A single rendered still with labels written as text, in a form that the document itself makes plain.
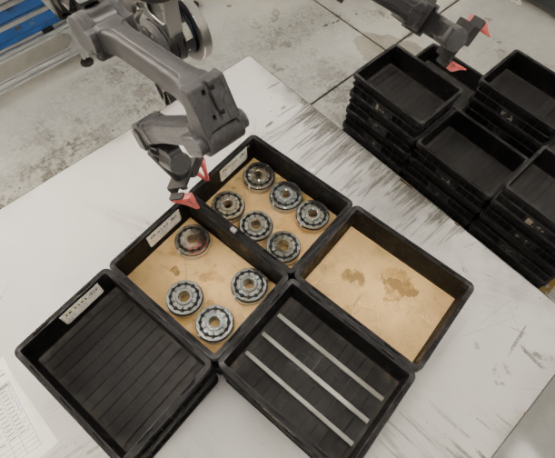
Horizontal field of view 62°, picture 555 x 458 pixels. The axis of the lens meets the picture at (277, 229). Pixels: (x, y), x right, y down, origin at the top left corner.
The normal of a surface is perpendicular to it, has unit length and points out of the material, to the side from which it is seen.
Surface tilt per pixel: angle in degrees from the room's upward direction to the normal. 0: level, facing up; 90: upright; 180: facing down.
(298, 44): 0
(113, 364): 0
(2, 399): 0
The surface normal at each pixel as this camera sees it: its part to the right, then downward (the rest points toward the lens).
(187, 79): -0.09, -0.60
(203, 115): 0.59, 0.28
